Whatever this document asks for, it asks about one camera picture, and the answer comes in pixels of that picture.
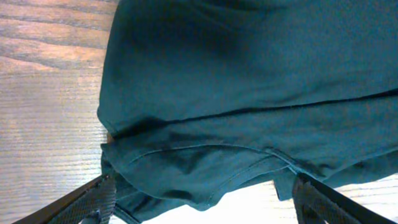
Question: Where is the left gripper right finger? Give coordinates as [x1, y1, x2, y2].
[292, 173, 396, 224]

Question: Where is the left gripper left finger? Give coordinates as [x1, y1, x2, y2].
[13, 175, 116, 224]

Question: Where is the black shirt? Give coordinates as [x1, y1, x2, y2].
[97, 0, 397, 223]

